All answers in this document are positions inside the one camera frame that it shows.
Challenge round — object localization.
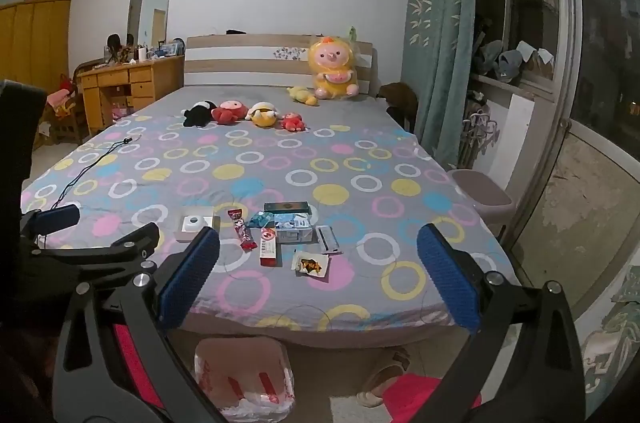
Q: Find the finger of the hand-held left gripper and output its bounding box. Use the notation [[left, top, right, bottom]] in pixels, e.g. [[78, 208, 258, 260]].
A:
[[20, 203, 81, 238], [30, 222, 161, 278]]

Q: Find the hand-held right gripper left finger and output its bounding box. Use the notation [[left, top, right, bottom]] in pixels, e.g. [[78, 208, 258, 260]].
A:
[[52, 227, 222, 423]]

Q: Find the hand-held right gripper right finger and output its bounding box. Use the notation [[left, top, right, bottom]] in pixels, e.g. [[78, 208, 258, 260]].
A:
[[416, 223, 587, 423]]

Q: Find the white blue milk carton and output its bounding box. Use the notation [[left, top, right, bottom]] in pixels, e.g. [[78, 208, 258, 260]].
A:
[[272, 213, 316, 245]]

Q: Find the wooden chair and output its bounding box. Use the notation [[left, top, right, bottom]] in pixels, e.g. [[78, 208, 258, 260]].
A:
[[32, 60, 101, 149]]

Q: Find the white square box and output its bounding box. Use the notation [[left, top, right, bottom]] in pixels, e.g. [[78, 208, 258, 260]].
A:
[[174, 207, 221, 245]]

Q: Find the red snack wrapper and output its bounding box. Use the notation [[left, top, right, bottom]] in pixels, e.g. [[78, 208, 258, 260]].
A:
[[227, 209, 258, 252]]

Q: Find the red white packet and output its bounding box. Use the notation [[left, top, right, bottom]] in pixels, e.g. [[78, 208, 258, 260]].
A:
[[258, 227, 281, 268]]

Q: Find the yellow wooden wardrobe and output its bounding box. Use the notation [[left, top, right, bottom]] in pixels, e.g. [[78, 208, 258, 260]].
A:
[[0, 0, 73, 91]]

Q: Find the beige slipper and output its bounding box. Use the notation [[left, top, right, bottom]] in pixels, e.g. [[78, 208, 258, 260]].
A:
[[357, 350, 413, 409]]

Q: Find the dark green box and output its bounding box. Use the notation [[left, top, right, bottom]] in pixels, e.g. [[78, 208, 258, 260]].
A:
[[263, 202, 311, 214]]

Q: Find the white yellow-print snack packet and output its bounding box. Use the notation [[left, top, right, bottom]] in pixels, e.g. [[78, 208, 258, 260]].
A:
[[291, 249, 332, 278]]

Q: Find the silver wrapper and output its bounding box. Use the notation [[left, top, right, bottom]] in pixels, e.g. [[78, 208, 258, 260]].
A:
[[316, 225, 344, 255]]

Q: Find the wooden desk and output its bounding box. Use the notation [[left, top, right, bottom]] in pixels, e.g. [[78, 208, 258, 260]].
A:
[[77, 56, 186, 139]]

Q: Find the folding clothes hanger rack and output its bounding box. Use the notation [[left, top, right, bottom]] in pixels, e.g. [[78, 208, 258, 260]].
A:
[[457, 90, 501, 169]]

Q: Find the black plush toy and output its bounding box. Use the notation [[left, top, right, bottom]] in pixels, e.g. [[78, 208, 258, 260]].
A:
[[182, 101, 218, 127]]

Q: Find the white board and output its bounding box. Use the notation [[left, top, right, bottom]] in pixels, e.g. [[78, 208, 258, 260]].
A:
[[487, 93, 536, 189]]

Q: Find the bed with circle-print sheet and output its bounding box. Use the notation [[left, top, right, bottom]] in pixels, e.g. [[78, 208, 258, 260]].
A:
[[20, 86, 521, 349]]

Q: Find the red octopus plush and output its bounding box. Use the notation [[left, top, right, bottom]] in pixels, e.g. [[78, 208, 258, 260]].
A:
[[211, 99, 249, 125]]

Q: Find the green white printed cloth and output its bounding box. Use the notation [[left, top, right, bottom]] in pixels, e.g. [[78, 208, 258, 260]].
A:
[[575, 263, 640, 404]]

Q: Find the yellow white plush toy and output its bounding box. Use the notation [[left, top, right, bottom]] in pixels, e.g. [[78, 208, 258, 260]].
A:
[[245, 102, 278, 128]]

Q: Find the small red plush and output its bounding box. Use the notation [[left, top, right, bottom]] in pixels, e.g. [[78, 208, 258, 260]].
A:
[[279, 113, 307, 133]]

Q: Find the brown chair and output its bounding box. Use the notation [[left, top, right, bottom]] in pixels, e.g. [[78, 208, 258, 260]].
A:
[[376, 82, 420, 134]]

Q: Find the yellow duck plush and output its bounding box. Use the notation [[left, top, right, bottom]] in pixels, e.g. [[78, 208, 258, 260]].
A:
[[286, 86, 320, 106]]

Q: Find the wooden bed headboard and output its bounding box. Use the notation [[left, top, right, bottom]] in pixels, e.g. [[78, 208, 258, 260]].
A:
[[184, 34, 378, 96]]

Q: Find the pile of clothes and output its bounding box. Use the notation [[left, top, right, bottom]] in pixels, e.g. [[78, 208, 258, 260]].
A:
[[472, 38, 556, 84]]

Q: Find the large yellow pig plush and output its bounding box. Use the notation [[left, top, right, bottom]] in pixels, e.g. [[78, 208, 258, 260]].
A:
[[306, 34, 362, 101]]

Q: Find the green patterned curtain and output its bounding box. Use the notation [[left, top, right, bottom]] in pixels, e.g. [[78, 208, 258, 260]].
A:
[[400, 0, 478, 169]]

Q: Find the window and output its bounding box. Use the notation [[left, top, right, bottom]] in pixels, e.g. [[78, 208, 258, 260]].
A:
[[472, 0, 640, 184]]

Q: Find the black cable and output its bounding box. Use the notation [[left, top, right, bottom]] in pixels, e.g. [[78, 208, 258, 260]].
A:
[[52, 136, 143, 209]]

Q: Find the blue picture frame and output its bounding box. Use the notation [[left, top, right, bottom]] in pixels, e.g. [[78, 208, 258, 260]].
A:
[[156, 40, 187, 58]]

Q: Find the wall mirror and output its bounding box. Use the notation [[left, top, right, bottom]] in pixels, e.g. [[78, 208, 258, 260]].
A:
[[126, 0, 172, 49]]

